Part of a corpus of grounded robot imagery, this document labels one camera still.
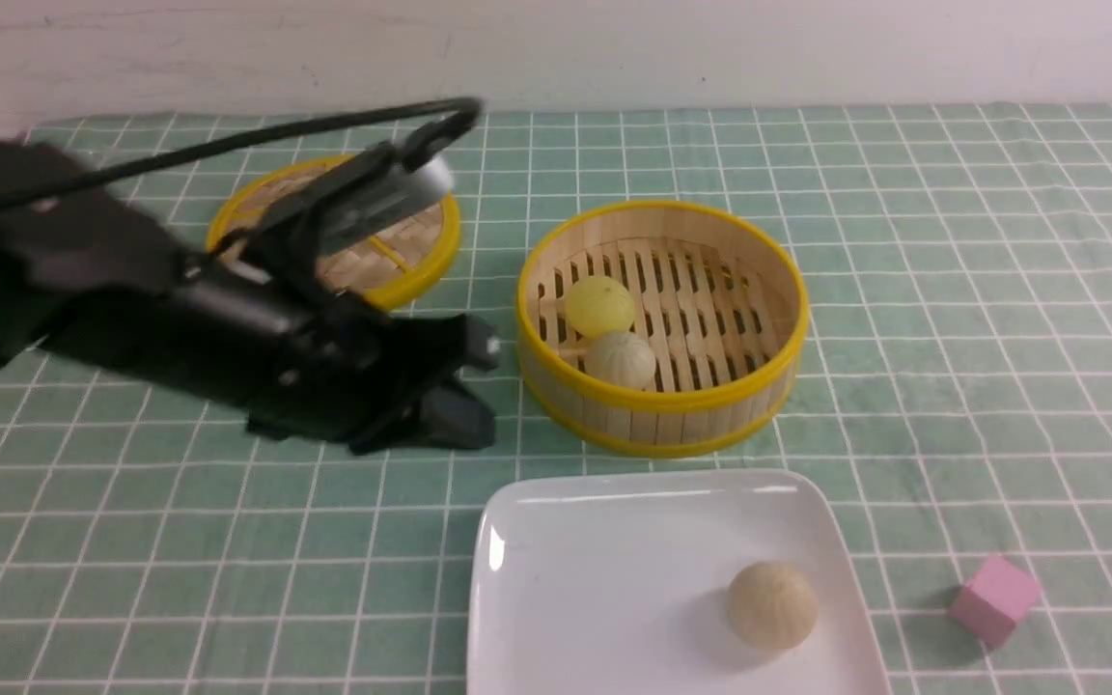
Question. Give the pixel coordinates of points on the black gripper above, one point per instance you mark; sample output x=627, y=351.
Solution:
x=297, y=369

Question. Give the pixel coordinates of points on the yellow steamed bun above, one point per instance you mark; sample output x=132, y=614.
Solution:
x=598, y=305

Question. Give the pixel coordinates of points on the beige steamed bun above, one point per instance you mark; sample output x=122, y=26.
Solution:
x=621, y=358

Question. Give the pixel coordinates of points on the cream steamed bun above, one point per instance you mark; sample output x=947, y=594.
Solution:
x=772, y=607

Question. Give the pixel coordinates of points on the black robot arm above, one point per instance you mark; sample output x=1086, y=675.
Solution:
x=94, y=223

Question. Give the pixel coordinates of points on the white square plate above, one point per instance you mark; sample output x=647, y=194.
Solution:
x=617, y=584

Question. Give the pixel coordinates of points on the yellow bamboo steamer lid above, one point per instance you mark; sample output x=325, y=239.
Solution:
x=390, y=269

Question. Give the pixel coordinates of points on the yellow bamboo steamer basket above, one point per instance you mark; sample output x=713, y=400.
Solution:
x=722, y=304

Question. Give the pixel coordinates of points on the green checkered tablecloth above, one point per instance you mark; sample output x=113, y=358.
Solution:
x=954, y=401

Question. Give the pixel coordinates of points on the pink cube block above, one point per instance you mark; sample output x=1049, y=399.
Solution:
x=995, y=601

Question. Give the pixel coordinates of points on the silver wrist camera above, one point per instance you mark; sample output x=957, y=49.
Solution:
x=373, y=198

